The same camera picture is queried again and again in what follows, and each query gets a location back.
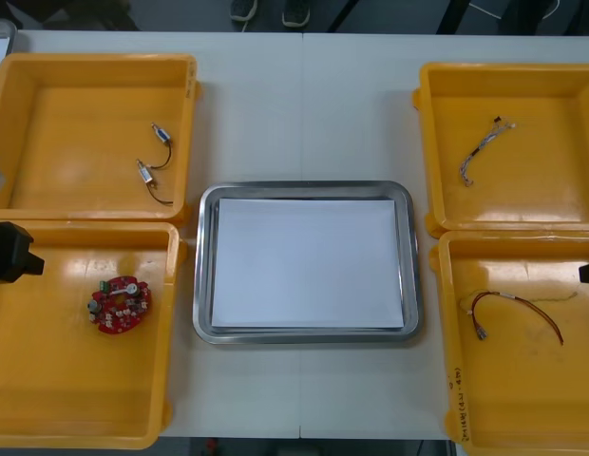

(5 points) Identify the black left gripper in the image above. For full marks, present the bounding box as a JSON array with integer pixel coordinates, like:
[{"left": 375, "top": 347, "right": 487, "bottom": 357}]
[{"left": 0, "top": 220, "right": 46, "bottom": 285}]

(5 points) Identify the red and green-yellow wire harness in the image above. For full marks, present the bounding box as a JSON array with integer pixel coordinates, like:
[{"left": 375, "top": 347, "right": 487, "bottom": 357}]
[{"left": 458, "top": 290, "right": 579, "bottom": 347}]

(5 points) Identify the round red circuit board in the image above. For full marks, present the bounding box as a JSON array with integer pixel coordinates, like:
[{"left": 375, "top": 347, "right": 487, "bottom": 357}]
[{"left": 86, "top": 275, "right": 154, "bottom": 336}]

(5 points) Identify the solenoid with white label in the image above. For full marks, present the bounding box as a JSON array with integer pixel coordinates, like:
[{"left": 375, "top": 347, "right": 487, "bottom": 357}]
[{"left": 134, "top": 158, "right": 175, "bottom": 207}]

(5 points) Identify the blue-white wire harness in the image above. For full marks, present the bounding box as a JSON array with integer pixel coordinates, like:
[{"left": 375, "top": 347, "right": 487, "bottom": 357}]
[{"left": 458, "top": 114, "right": 519, "bottom": 190}]

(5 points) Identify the solenoid with blue label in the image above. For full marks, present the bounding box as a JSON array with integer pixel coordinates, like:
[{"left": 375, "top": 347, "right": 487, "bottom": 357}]
[{"left": 150, "top": 122, "right": 177, "bottom": 170}]

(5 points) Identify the yellow-orange plastic bin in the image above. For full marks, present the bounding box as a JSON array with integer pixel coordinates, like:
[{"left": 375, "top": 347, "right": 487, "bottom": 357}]
[
  {"left": 411, "top": 61, "right": 589, "bottom": 238},
  {"left": 0, "top": 51, "right": 201, "bottom": 227},
  {"left": 427, "top": 230, "right": 589, "bottom": 456},
  {"left": 0, "top": 220, "right": 189, "bottom": 451}
]

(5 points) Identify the steel tray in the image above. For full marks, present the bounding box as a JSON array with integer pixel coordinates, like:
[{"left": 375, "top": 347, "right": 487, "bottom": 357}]
[
  {"left": 192, "top": 179, "right": 423, "bottom": 351},
  {"left": 0, "top": 18, "right": 18, "bottom": 72}
]

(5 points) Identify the white sheet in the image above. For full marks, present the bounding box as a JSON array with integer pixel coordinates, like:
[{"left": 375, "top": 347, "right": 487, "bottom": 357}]
[{"left": 211, "top": 197, "right": 405, "bottom": 332}]

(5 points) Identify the person's shoe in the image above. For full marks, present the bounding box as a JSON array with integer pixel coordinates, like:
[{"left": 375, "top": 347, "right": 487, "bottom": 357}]
[
  {"left": 229, "top": 0, "right": 258, "bottom": 23},
  {"left": 280, "top": 0, "right": 312, "bottom": 28}
]

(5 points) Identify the white cable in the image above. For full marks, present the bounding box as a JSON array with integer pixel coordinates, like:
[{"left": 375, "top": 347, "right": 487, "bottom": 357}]
[{"left": 465, "top": 0, "right": 561, "bottom": 19}]

